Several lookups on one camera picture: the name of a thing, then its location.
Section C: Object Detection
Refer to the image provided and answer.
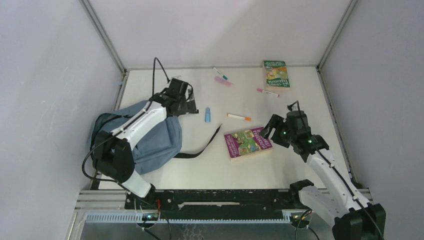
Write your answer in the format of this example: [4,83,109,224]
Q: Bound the pink eraser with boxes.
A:
[214,76,233,87]

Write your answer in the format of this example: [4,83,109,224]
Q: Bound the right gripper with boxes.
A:
[259,113,296,148]

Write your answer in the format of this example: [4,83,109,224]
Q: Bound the green treehouse book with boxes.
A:
[262,60,291,89]

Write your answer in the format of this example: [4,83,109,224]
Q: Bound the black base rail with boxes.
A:
[124,189,307,222]

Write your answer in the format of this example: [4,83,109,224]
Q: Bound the aluminium frame profile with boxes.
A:
[78,0,128,79]

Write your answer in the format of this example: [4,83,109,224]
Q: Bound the teal capped marker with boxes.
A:
[212,66,228,81]

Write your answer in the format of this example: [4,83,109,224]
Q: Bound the orange capped marker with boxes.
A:
[226,113,252,122]

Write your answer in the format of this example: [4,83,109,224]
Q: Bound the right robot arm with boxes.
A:
[260,110,386,240]

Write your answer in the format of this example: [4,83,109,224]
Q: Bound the blue student backpack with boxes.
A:
[90,100,208,175]

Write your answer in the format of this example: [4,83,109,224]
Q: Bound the blue eraser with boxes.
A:
[204,107,211,123]

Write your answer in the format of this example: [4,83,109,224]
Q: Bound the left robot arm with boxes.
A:
[90,78,199,209]

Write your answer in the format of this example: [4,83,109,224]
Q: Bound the purple treehouse book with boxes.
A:
[224,126,273,162]

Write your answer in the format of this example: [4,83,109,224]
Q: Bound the pink capped marker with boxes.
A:
[256,88,280,98]

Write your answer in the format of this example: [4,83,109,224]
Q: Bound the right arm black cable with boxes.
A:
[286,100,385,240]

